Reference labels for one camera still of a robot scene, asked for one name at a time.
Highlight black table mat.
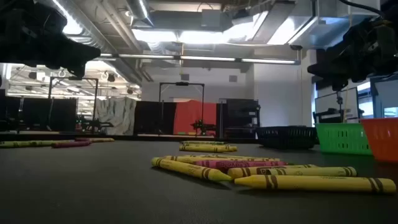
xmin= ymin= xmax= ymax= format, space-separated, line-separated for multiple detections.
xmin=0 ymin=138 xmax=398 ymax=224

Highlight black shelf rack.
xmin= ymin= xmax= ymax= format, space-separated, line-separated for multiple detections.
xmin=218 ymin=98 xmax=261 ymax=140

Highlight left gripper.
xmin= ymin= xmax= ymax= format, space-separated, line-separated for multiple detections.
xmin=0 ymin=29 xmax=102 ymax=80

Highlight silver rectangular air duct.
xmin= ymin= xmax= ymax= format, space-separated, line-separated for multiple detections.
xmin=253 ymin=0 xmax=382 ymax=50

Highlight silver spiral air duct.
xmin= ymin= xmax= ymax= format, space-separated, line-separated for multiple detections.
xmin=126 ymin=0 xmax=155 ymax=27

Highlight black gantry frame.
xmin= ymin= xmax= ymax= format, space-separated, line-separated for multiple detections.
xmin=47 ymin=77 xmax=100 ymax=133
xmin=158 ymin=82 xmax=205 ymax=137

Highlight white patterned backdrop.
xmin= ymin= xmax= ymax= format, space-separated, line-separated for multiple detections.
xmin=94 ymin=96 xmax=137 ymax=136

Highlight black cable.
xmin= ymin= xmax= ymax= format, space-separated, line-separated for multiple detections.
xmin=338 ymin=0 xmax=385 ymax=16

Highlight green plastic mesh basket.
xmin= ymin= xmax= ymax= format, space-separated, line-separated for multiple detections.
xmin=315 ymin=123 xmax=373 ymax=156

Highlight orange plastic mesh basket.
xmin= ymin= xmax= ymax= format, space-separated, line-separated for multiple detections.
xmin=360 ymin=117 xmax=398 ymax=164

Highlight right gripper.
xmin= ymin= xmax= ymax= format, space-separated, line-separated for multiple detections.
xmin=307 ymin=17 xmax=398 ymax=91

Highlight black plastic mesh basket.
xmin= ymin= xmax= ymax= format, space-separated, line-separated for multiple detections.
xmin=256 ymin=125 xmax=318 ymax=150

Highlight pink crayon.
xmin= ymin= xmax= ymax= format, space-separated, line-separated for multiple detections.
xmin=194 ymin=159 xmax=289 ymax=171
xmin=51 ymin=141 xmax=92 ymax=149

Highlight long ceiling light strip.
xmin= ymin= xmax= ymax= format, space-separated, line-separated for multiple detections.
xmin=99 ymin=53 xmax=301 ymax=65

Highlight red backdrop curtain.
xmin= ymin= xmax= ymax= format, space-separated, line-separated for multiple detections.
xmin=173 ymin=100 xmax=218 ymax=136

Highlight black backdrop panel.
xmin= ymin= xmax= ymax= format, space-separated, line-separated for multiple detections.
xmin=0 ymin=95 xmax=78 ymax=133
xmin=133 ymin=100 xmax=177 ymax=136

